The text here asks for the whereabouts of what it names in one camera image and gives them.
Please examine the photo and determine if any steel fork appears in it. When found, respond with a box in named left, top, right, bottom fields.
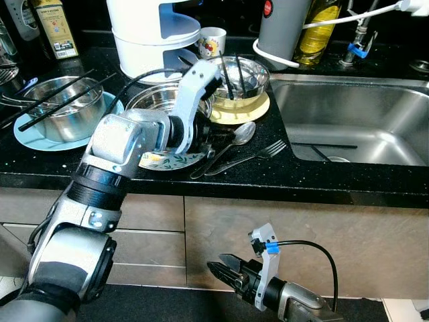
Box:
left=204, top=140, right=288, bottom=176

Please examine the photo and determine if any white power cable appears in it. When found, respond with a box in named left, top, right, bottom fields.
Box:
left=253, top=0, right=429, bottom=70

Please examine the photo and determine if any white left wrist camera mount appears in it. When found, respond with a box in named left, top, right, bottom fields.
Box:
left=171, top=59, right=227, bottom=155

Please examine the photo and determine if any metal faucet with blue tape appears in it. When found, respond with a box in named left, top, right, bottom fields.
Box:
left=339, top=0, right=379, bottom=66

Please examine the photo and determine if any light blue plate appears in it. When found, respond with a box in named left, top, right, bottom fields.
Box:
left=13, top=91, right=125, bottom=152

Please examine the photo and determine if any large steel spoon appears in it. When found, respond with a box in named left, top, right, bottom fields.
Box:
left=204, top=122, right=257, bottom=176

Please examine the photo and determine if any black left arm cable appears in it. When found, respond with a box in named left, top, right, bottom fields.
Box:
left=117, top=66, right=202, bottom=118

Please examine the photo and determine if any stainless steel sink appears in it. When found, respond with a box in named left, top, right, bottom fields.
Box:
left=268, top=72, right=429, bottom=165

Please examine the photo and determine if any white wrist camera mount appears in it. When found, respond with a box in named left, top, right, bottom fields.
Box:
left=171, top=59, right=227, bottom=155
left=248, top=223, right=282, bottom=311

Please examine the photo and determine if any shiny round steel bowl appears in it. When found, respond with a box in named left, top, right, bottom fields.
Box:
left=213, top=56, right=270, bottom=111

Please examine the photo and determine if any black cable with blue clip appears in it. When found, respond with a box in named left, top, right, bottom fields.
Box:
left=265, top=239, right=340, bottom=313

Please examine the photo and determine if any dark bottle with yellow label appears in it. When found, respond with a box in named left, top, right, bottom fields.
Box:
left=30, top=0, right=80, bottom=61

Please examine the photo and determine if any black floor mat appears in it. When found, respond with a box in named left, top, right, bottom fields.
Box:
left=67, top=285, right=389, bottom=322

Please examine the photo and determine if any straight-sided steel bowl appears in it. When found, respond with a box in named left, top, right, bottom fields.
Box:
left=23, top=75, right=91, bottom=143

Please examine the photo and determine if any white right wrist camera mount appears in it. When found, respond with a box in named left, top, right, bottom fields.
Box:
left=248, top=223, right=282, bottom=311

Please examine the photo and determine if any floral print plate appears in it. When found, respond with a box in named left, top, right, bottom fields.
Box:
left=137, top=144, right=210, bottom=172

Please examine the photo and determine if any yellow plate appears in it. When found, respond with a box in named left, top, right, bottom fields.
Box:
left=211, top=91, right=271, bottom=125

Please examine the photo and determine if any yellow oil bottle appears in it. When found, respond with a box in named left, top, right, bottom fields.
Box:
left=295, top=0, right=343, bottom=66

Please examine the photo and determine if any white mug with cartoon print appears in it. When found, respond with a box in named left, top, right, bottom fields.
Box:
left=198, top=27, right=227, bottom=60

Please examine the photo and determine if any brown kitchen cabinet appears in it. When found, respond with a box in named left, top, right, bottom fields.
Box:
left=0, top=186, right=429, bottom=301

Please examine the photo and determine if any grey electric kettle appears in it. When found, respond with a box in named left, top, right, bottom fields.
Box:
left=258, top=0, right=312, bottom=64

